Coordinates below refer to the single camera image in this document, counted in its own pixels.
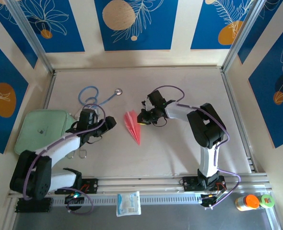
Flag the aluminium frame post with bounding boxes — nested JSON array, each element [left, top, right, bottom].
[[6, 0, 56, 74], [222, 0, 264, 74]]

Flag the jar with orange lid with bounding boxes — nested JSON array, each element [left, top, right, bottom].
[[235, 194, 260, 211]]

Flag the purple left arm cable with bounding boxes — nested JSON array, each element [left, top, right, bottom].
[[23, 103, 106, 215]]

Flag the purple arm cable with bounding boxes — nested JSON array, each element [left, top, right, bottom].
[[146, 86, 242, 209], [23, 103, 106, 215]]

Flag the black controller board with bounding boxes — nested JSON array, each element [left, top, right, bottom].
[[64, 193, 85, 211], [200, 193, 220, 209]]

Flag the light green zip pouch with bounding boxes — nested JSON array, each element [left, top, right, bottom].
[[14, 109, 75, 161]]

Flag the white plastic gauze packet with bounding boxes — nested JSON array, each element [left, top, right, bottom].
[[117, 191, 142, 218]]

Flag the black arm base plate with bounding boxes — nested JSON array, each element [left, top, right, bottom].
[[53, 177, 99, 195], [179, 176, 228, 192]]

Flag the black ribbed block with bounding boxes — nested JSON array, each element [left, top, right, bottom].
[[15, 197, 53, 213]]

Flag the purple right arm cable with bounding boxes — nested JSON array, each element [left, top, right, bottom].
[[146, 86, 242, 209]]

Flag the green-capped bottle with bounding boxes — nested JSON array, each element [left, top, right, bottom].
[[260, 194, 276, 208]]

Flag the blue stethoscope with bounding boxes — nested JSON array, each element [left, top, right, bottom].
[[74, 85, 123, 119]]

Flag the grey slotted cable duct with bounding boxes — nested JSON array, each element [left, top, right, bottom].
[[51, 194, 202, 207]]

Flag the blue floral wall panel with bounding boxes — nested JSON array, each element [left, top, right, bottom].
[[190, 0, 255, 50], [94, 0, 179, 51], [0, 34, 29, 154], [14, 0, 85, 54], [248, 23, 283, 149], [237, 0, 283, 64], [0, 0, 38, 69]]

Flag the aluminium table side rail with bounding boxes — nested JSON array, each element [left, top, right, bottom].
[[24, 71, 57, 179], [220, 68, 259, 173]]

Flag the pink cloth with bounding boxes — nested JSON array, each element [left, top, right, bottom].
[[124, 109, 142, 146]]

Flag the aluminium frame rail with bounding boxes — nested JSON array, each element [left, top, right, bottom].
[[8, 172, 273, 198]]

